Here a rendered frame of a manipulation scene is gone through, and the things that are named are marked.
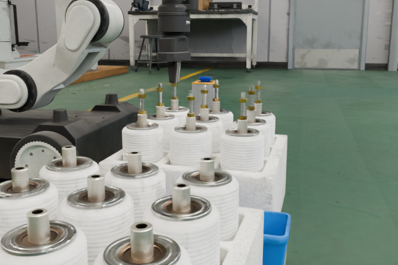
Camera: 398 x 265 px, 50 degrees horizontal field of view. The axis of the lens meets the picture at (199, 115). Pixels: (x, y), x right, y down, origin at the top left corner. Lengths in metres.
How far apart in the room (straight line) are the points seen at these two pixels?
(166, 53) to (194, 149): 0.33
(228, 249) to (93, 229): 0.18
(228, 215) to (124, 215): 0.16
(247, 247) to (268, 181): 0.30
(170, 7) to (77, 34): 0.33
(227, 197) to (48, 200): 0.24
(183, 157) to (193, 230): 0.45
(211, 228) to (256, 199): 0.39
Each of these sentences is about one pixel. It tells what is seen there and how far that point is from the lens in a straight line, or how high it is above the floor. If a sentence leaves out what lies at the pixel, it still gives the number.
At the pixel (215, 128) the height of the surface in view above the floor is 0.24.
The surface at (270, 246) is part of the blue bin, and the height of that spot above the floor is 0.10.
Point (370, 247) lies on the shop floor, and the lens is 1.06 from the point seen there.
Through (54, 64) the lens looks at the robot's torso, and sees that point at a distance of 1.44.
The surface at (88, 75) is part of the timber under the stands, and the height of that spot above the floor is 0.06.
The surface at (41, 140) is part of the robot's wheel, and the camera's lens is 1.23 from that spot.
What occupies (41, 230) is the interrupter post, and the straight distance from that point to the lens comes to 0.48.
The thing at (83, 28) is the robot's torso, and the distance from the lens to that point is 1.34.
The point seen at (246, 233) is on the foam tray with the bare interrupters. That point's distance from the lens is 0.64.
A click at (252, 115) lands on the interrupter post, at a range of 1.04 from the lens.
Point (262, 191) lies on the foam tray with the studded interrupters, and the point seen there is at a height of 0.15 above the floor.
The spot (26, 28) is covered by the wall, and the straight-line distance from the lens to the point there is 7.40.
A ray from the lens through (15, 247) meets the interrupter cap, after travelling 0.48.
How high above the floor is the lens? 0.46
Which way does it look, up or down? 11 degrees down
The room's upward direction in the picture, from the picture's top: straight up
